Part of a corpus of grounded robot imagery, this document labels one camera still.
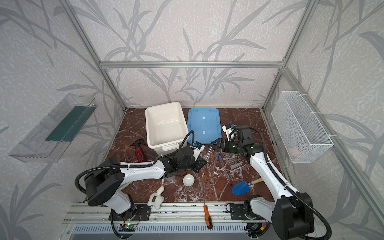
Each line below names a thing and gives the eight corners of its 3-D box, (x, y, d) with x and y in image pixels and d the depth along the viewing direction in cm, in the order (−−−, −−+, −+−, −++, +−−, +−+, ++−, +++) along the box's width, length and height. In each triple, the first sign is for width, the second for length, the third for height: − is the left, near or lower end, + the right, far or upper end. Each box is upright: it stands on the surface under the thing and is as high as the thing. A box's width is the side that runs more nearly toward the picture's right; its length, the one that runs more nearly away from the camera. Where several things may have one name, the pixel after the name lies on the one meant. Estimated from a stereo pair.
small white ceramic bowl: (182, 186, 84) (182, 185, 82) (183, 175, 88) (183, 174, 86) (194, 186, 84) (194, 185, 82) (194, 175, 88) (194, 174, 86)
